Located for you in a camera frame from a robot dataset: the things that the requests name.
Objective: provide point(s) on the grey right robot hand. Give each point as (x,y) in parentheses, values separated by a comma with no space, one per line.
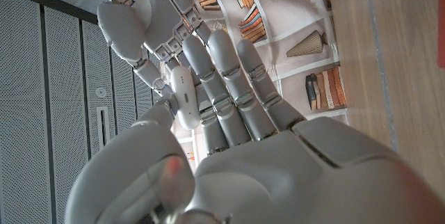
(153,22)

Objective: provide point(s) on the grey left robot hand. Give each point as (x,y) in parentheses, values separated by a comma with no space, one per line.
(260,175)

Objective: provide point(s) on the white AirPods case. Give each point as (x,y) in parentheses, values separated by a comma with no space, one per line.
(186,95)

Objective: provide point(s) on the printed bookshelf backdrop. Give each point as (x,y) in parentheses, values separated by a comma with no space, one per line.
(278,50)

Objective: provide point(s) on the grey tape outline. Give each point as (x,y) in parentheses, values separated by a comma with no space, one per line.
(380,60)

